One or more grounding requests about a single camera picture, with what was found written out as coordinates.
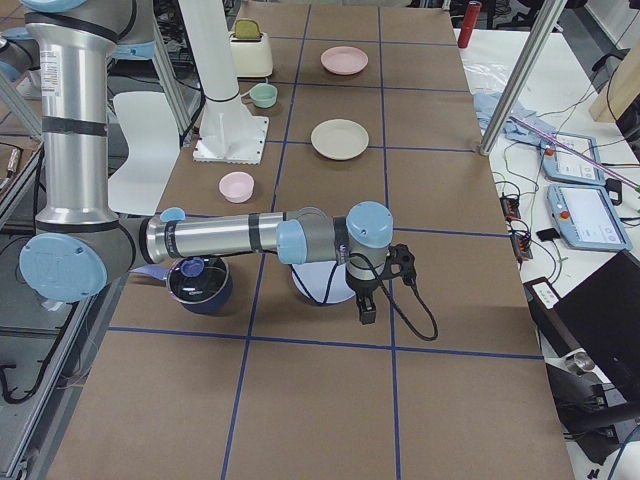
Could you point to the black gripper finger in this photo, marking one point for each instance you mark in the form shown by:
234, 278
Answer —
367, 309

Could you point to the light blue plate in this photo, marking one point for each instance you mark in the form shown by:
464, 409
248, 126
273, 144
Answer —
323, 281

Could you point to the pink plate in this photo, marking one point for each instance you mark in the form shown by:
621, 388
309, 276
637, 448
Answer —
344, 60

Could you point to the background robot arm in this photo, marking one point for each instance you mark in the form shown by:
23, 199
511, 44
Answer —
20, 55

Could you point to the cream plate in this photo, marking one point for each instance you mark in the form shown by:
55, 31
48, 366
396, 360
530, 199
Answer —
339, 139

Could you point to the dark blue pot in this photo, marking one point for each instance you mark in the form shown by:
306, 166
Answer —
206, 308

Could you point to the pink bowl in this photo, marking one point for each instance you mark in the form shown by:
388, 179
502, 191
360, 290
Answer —
236, 187

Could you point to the orange circuit board lower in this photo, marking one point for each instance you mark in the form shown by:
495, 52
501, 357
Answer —
521, 242

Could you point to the orange circuit board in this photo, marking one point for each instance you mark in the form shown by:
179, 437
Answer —
521, 242
510, 208

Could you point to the orange circuit board upper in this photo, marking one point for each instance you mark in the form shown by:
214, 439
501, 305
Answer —
510, 208

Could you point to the glass pot lid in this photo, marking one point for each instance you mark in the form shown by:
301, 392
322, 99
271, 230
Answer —
196, 280

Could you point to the white power strip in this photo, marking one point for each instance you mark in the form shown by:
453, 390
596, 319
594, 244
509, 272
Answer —
546, 294

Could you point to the light blue cup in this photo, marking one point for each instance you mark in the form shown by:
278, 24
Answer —
172, 214

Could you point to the green bowl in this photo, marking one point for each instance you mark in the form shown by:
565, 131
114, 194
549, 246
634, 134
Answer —
263, 95

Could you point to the upper teach pendant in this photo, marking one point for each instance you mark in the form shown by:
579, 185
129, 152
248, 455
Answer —
563, 166

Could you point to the teach pendant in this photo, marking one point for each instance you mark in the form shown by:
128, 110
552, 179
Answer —
586, 219
563, 166

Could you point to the lower teach pendant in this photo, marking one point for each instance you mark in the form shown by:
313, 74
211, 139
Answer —
586, 219

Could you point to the cream toaster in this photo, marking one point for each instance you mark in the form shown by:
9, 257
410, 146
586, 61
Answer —
251, 49

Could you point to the red cylinder bottle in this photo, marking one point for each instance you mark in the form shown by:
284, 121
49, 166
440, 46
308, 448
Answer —
469, 22

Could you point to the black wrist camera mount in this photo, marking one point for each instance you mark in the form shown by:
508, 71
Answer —
400, 262

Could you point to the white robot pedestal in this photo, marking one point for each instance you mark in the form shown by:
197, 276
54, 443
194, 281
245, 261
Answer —
228, 132

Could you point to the aluminium frame post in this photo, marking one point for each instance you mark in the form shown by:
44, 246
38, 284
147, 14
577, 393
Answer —
534, 44

